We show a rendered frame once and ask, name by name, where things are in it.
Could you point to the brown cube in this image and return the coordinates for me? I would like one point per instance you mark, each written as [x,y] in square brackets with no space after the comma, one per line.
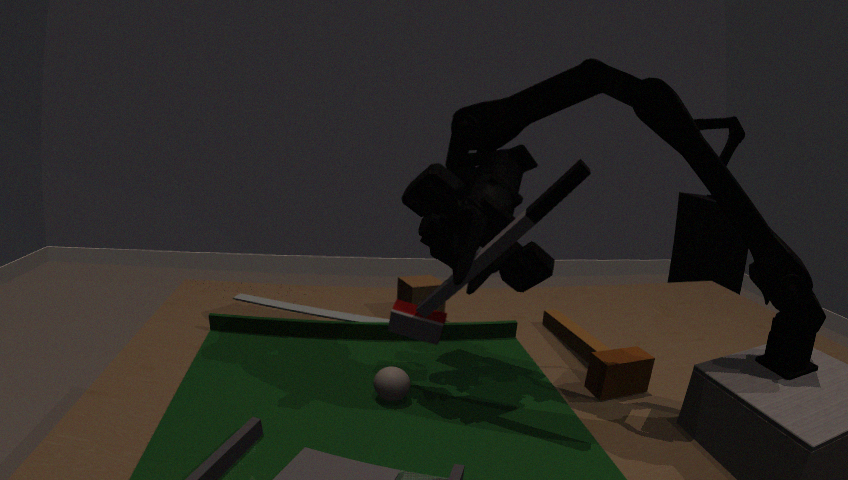
[414,289]

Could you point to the green putting mat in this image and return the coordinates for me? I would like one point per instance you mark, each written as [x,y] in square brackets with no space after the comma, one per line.
[482,403]

